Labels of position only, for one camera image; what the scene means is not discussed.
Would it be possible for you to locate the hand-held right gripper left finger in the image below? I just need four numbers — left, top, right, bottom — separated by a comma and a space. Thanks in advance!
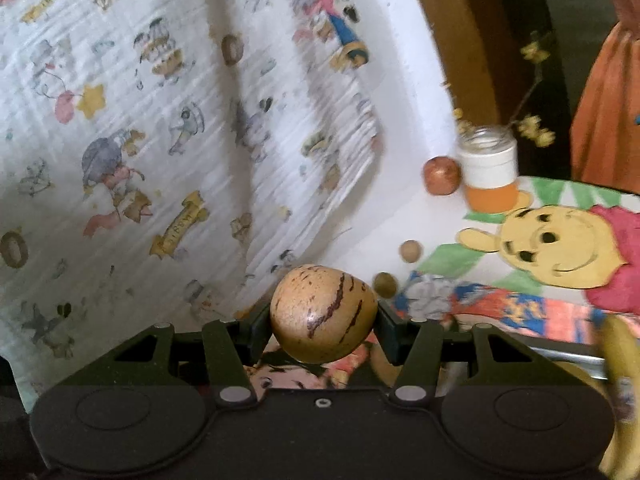
99, 303, 275, 407

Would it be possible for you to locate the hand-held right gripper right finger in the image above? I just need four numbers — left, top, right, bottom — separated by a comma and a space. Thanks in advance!
374, 301, 602, 407

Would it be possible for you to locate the green grape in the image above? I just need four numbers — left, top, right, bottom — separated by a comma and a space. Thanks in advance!
374, 272, 399, 297

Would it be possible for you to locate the striped pepino melon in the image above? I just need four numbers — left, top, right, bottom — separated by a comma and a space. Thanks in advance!
269, 264, 379, 364

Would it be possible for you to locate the yellow banana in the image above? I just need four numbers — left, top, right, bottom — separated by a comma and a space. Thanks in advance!
597, 314, 640, 477

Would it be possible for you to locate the brown round fruit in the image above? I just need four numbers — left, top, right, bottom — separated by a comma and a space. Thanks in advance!
423, 156, 462, 195

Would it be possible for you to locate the yellow bear drawing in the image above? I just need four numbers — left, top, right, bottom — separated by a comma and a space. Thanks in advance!
457, 175, 640, 317

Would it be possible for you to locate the orange and white jar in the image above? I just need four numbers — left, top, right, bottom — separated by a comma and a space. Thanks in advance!
457, 127, 521, 212

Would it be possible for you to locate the printed cartoon blanket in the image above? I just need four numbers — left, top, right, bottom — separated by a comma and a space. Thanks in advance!
0, 0, 387, 393

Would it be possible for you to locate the yellow flower twig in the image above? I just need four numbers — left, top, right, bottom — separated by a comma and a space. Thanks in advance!
440, 32, 557, 150

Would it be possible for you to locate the brown wooden post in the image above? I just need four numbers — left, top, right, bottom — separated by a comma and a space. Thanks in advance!
400, 0, 503, 128

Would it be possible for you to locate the wall poster orange dress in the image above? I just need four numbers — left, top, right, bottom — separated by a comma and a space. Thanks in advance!
570, 0, 640, 197

